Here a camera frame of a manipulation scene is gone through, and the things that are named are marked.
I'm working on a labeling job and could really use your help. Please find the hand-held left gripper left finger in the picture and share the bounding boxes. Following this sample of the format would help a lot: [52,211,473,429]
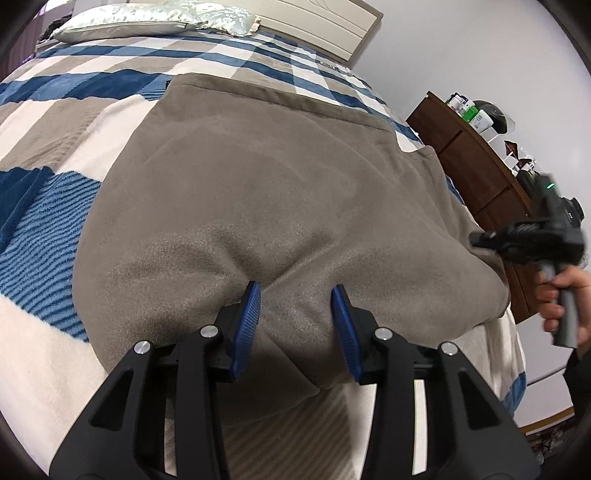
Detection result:
[48,280,264,480]

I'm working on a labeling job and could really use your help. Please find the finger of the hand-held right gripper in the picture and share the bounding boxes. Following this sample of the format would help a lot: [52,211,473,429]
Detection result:
[468,224,515,259]

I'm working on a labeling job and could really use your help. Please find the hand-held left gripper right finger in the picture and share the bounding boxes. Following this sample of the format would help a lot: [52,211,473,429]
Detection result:
[330,284,541,480]

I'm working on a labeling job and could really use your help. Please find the grey-brown zip jacket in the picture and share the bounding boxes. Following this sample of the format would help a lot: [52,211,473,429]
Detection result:
[73,74,512,416]

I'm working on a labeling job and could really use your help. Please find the person's right forearm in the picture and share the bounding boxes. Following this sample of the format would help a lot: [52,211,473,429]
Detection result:
[562,339,591,418]

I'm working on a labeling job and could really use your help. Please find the person's right hand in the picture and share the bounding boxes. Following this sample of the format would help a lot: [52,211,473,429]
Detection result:
[537,267,591,344]

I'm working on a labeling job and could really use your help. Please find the dark wooden dresser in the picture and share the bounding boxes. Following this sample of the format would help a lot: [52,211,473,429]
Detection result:
[406,91,543,324]

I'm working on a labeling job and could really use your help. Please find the white bed sheet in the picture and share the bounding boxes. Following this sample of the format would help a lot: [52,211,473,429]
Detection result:
[455,309,529,411]

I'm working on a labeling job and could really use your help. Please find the blue white plaid blanket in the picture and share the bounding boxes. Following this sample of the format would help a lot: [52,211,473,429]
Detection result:
[0,28,527,480]

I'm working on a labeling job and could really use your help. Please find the beige bed headboard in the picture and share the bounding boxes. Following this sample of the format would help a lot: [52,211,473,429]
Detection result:
[124,0,384,65]

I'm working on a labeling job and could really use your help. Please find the silver satin pillow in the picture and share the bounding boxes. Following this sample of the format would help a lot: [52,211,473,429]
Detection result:
[53,0,262,44]

